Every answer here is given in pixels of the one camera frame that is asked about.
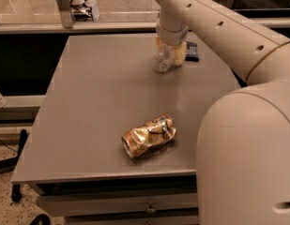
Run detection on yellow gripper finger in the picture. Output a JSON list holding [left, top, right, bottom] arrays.
[[174, 41, 187, 67], [156, 36, 164, 53]]

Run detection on clear plastic water bottle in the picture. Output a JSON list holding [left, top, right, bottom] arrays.
[[152, 45, 176, 73]]

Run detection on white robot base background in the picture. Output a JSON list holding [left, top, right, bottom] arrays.
[[69, 0, 99, 22]]

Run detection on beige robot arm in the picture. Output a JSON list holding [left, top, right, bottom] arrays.
[[156, 0, 290, 225]]

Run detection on crushed orange soda can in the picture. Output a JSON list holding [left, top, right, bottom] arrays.
[[121, 114, 177, 158]]

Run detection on dark blue snack packet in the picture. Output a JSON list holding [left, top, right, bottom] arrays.
[[186, 41, 200, 62]]

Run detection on grey cabinet drawer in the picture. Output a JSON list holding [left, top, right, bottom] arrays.
[[37, 187, 198, 217]]

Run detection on metal drawer lock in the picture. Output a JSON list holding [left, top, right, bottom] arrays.
[[145, 205, 157, 214]]

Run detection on black chair leg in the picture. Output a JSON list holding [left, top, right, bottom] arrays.
[[0, 128, 30, 203]]

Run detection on metal frame post left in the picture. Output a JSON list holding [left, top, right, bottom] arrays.
[[56, 0, 74, 28]]

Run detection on horizontal metal rail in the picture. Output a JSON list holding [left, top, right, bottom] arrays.
[[0, 18, 290, 35]]

